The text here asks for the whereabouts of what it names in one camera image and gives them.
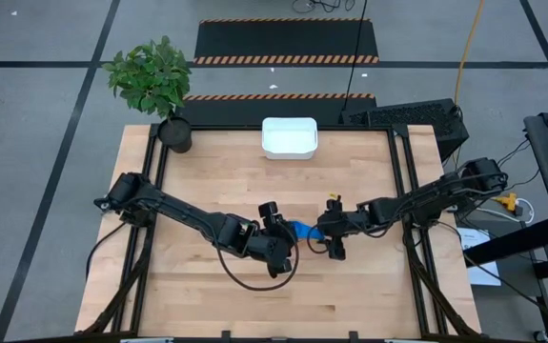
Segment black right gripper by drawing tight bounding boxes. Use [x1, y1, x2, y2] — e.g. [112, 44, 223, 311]
[312, 197, 373, 262]

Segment yellow power plug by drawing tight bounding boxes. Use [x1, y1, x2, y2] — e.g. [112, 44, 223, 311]
[494, 192, 518, 212]

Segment yellow cable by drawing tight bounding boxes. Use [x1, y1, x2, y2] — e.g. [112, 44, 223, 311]
[452, 0, 487, 110]

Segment white plastic basket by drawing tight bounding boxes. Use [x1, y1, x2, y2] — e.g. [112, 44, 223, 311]
[260, 116, 319, 161]

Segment white paper sheet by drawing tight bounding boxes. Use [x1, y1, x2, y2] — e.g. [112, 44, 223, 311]
[457, 227, 503, 288]

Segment black hanging cable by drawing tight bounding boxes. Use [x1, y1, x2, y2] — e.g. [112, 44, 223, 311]
[341, 0, 370, 113]

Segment green potted plant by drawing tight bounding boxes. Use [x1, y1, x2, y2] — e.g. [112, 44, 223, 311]
[102, 34, 194, 155]

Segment black floor cable bundle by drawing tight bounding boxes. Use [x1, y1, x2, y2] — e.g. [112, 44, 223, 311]
[291, 0, 357, 15]

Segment black side desk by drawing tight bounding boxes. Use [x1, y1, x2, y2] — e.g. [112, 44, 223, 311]
[463, 97, 548, 343]

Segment black computer tower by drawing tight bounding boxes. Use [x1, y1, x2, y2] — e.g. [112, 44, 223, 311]
[338, 97, 471, 162]

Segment small dark blue measuring cup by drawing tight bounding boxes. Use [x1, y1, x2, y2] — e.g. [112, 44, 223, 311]
[290, 219, 326, 242]

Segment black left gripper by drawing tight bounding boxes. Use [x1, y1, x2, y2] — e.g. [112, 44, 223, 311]
[247, 200, 299, 280]

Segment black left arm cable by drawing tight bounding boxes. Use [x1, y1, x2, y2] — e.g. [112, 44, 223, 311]
[213, 221, 301, 293]

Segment black hazard-striped floor mat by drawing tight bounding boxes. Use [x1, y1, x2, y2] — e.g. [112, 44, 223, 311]
[193, 17, 380, 66]
[176, 92, 378, 127]

